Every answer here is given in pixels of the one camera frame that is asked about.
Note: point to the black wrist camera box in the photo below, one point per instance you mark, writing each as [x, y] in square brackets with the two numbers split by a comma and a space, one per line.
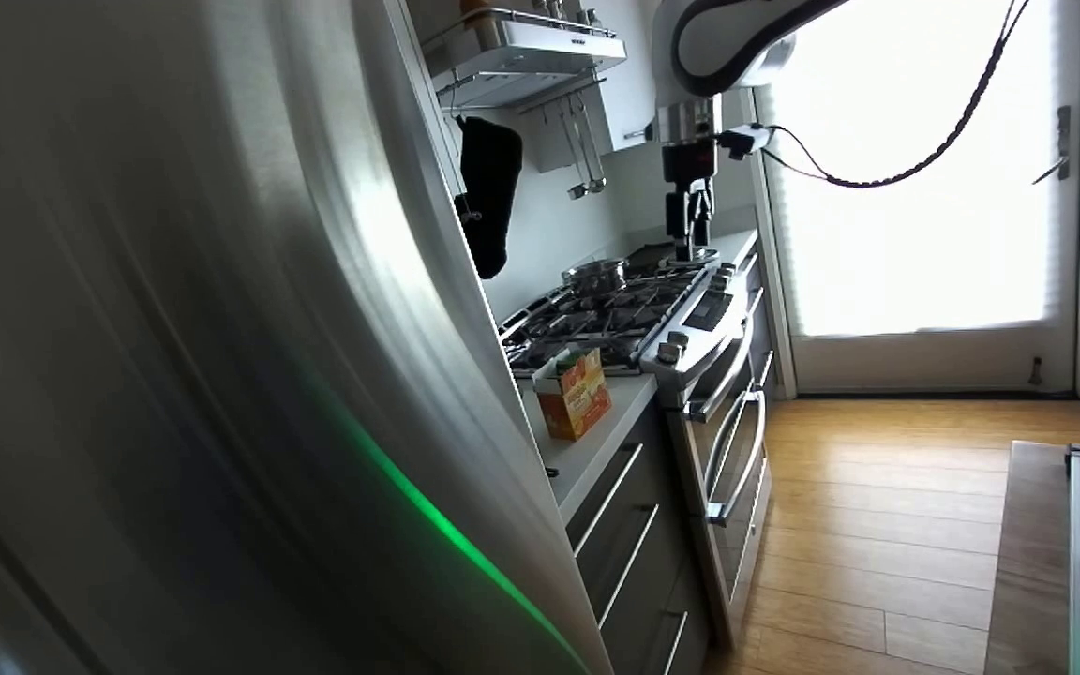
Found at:
[739, 139]

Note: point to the white glass door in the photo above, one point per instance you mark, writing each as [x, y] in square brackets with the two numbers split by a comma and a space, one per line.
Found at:
[929, 189]

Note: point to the stainless steel fridge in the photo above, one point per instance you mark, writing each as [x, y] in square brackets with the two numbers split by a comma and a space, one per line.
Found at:
[190, 349]

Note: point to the orange sachet box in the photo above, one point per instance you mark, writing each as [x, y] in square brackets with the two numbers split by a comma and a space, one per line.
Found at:
[574, 395]

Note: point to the black oven mitt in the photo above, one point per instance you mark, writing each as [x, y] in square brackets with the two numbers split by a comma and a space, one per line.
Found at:
[489, 189]

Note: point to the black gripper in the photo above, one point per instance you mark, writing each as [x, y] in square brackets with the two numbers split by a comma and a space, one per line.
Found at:
[686, 166]

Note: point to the grey drawer cabinet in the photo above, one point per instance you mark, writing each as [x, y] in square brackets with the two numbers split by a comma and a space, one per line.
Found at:
[638, 565]

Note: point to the stainless steel gas stove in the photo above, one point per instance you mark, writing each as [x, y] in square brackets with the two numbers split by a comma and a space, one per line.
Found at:
[675, 337]

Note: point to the stainless range hood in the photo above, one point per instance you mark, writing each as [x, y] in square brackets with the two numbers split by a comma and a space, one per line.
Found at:
[521, 57]

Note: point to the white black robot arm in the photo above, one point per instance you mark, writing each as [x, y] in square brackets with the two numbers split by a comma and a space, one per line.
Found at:
[739, 40]

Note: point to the brown floor rug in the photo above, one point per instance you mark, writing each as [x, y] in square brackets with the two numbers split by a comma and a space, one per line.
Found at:
[1030, 565]

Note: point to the hanging metal utensils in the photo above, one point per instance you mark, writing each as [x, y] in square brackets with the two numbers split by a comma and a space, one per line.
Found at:
[585, 145]

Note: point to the metal door lock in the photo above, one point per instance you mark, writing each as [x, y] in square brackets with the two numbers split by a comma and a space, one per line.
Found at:
[1064, 139]

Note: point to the metal pan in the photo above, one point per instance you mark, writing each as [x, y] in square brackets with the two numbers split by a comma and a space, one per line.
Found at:
[593, 275]

